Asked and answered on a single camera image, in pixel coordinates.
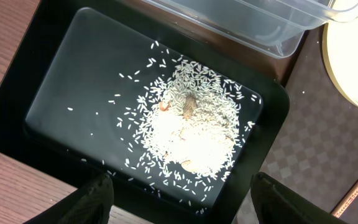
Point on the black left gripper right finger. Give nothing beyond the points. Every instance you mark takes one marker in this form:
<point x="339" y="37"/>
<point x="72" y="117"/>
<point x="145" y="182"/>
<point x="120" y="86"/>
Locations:
<point x="274" y="203"/>

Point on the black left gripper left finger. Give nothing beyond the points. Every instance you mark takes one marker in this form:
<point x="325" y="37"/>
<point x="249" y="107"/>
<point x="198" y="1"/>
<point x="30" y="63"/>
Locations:
<point x="90" y="204"/>

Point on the wooden chopstick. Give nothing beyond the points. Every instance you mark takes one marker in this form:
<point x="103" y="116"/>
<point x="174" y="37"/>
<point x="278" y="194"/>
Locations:
<point x="346" y="201"/>

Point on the rice pile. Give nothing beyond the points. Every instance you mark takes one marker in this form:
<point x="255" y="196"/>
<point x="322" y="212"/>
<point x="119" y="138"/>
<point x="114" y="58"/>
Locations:
<point x="159" y="120"/>

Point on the yellow plate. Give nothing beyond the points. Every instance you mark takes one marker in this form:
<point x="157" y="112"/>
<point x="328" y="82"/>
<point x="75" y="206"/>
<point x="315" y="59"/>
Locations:
<point x="340" y="57"/>

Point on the black waste tray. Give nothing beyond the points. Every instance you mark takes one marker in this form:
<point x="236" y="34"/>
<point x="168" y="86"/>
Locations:
<point x="31" y="92"/>

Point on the clear plastic waste bin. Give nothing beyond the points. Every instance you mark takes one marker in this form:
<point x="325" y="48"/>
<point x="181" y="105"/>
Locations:
<point x="272" y="27"/>

